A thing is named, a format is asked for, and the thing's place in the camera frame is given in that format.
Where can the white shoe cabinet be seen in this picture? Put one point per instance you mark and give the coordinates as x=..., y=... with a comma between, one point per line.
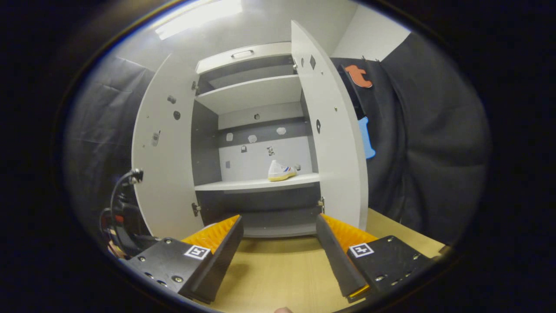
x=252, y=165

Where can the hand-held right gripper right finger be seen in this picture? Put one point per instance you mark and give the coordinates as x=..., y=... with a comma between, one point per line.
x=336, y=256

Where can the white cabinet drawer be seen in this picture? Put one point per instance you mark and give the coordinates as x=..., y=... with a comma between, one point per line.
x=221, y=63

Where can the white cabinet door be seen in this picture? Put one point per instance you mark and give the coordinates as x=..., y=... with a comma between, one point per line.
x=334, y=152
x=169, y=174

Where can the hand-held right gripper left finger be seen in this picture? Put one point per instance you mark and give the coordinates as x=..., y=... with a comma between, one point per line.
x=221, y=256

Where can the black backdrop cloth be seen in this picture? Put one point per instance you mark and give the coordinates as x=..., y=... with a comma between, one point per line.
x=425, y=130

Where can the white cabinet shelf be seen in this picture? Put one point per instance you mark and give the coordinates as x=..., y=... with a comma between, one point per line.
x=260, y=183
x=252, y=93

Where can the white canvas shoe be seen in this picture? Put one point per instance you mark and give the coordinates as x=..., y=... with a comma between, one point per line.
x=280, y=171

